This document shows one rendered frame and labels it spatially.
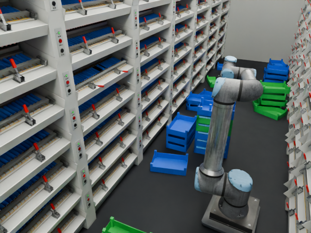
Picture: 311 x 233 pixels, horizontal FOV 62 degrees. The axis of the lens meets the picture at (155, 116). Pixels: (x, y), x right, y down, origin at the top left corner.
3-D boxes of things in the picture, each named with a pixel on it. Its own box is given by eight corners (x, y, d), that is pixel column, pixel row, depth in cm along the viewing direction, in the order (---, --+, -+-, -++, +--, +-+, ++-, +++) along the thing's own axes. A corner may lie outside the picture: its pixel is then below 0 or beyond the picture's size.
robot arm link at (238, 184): (248, 209, 156) (255, 188, 147) (219, 202, 160) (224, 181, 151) (248, 190, 169) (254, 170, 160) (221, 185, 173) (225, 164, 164)
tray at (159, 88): (168, 88, 258) (172, 76, 250) (139, 114, 210) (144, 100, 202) (150, 79, 262) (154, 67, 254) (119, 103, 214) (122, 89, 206)
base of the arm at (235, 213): (251, 204, 172) (255, 193, 167) (242, 224, 158) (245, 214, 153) (224, 192, 181) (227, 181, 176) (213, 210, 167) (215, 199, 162)
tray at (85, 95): (132, 72, 184) (135, 60, 178) (76, 107, 135) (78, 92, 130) (108, 60, 187) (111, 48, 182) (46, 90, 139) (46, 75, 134)
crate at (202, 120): (233, 117, 233) (234, 109, 229) (231, 128, 217) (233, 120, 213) (200, 112, 241) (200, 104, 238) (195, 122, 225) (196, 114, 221)
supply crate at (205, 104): (234, 109, 229) (235, 101, 226) (233, 120, 213) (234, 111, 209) (200, 104, 238) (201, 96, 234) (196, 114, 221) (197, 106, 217)
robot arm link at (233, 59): (224, 59, 193) (225, 53, 200) (220, 73, 202) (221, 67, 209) (237, 62, 192) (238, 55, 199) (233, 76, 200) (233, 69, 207)
